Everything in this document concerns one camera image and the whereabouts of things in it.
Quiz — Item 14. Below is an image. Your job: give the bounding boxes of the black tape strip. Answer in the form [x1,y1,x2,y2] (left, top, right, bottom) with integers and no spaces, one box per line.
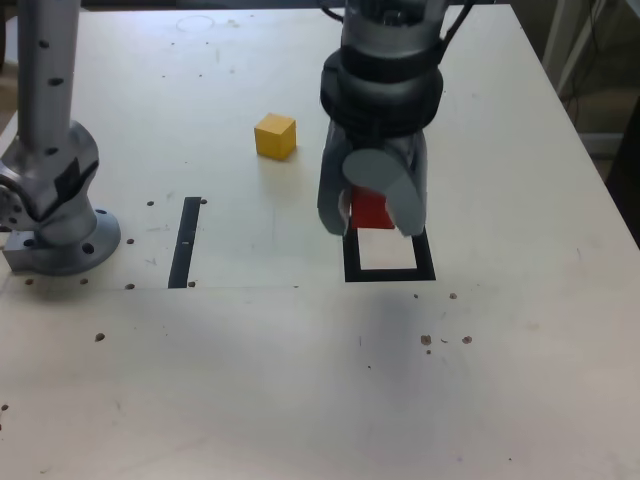
[167,196,202,290]

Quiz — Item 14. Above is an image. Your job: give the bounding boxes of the dark cabinet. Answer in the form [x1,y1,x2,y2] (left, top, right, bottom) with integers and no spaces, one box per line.
[605,132,640,216]

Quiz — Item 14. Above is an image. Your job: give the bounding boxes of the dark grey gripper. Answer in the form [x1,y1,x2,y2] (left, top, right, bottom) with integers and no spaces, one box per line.
[316,123,428,238]

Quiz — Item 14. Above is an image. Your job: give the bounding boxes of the black tape square outline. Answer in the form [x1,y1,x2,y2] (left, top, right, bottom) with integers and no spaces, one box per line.
[342,227,437,284]

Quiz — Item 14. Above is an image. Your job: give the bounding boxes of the red cube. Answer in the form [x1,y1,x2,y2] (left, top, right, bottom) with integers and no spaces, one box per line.
[349,185,395,231]

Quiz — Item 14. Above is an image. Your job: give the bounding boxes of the yellow cube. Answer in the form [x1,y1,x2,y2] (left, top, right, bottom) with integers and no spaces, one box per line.
[253,112,297,162]

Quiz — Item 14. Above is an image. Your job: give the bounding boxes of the white metal frame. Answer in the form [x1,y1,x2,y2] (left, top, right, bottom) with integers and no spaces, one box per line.
[542,0,609,99]

